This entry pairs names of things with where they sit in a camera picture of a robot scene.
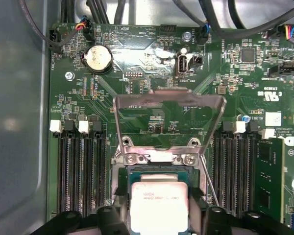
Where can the green RAM stick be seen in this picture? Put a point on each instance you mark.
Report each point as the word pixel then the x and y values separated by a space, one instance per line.
pixel 269 171

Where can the metal locking lever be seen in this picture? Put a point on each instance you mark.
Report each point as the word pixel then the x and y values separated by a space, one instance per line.
pixel 210 182

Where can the metal socket cover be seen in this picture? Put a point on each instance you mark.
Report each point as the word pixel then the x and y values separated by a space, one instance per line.
pixel 171 98

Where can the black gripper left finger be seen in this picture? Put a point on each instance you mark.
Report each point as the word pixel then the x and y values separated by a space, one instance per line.
pixel 110 220

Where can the internal USB port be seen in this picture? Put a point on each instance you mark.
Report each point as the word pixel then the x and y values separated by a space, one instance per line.
pixel 181 64

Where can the silver CPU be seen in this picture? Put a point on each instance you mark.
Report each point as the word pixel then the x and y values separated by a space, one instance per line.
pixel 159 203

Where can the silver coin battery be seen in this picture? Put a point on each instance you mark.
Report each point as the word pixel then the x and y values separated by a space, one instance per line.
pixel 98 58

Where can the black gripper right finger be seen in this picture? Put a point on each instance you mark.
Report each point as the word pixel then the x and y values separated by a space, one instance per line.
pixel 215 220

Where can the RAM slot white clip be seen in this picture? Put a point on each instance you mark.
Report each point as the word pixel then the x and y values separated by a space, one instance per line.
pixel 62 171
pixel 87 171
pixel 232 171

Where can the RAM slot black clip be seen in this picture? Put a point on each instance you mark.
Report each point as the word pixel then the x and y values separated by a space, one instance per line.
pixel 220 171
pixel 246 171
pixel 100 171
pixel 74 171

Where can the CPU socket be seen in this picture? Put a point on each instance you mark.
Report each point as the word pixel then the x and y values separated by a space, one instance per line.
pixel 117 161

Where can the green motherboard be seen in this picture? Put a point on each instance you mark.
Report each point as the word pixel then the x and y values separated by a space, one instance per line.
pixel 210 73

